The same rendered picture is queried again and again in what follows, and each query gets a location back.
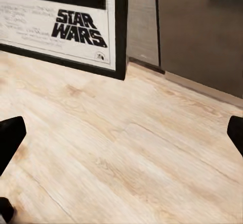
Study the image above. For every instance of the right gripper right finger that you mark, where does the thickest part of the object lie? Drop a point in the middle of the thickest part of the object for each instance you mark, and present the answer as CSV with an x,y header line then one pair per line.
x,y
235,132

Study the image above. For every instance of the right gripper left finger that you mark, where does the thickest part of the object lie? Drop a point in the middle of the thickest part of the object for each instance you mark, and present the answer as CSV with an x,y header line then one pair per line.
x,y
12,133

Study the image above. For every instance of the dishwasher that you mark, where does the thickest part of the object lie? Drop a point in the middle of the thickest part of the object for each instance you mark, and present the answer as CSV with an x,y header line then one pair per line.
x,y
143,35

